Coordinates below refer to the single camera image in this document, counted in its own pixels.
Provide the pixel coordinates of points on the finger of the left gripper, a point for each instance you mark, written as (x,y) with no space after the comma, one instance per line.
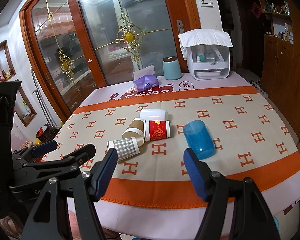
(44,149)
(69,163)

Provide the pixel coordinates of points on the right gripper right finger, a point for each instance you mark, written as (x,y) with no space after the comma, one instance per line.
(251,217)

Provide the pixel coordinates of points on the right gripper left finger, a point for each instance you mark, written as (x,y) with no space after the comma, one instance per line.
(49,218)

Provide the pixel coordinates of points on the grey checked paper cup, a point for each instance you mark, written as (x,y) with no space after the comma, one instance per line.
(125,148)

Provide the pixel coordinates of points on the brown paper cup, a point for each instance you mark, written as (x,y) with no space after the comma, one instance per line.
(135,129)

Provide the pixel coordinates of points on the blue plastic cup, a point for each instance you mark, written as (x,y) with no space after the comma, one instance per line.
(199,139)

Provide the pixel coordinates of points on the red paper cup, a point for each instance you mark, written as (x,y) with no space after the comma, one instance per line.
(156,130)

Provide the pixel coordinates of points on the white plastic cup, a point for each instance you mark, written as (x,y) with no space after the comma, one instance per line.
(154,114)

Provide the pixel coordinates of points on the orange beige H blanket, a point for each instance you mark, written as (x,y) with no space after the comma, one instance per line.
(249,137)

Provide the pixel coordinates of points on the wooden glass sliding door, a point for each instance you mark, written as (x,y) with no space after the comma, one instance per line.
(78,46)

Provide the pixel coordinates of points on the purple tissue pack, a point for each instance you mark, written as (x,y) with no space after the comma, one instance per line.
(145,78)

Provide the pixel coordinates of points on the dark wooden cabinet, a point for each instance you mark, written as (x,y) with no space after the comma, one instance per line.
(281,64)

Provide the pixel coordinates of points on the teal cylindrical canister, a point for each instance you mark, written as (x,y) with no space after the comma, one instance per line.
(171,68)

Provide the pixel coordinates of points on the white countertop sterilizer box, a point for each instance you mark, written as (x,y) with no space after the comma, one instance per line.
(207,62)

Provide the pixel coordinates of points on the white wall switch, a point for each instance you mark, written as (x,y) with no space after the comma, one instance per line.
(206,3)

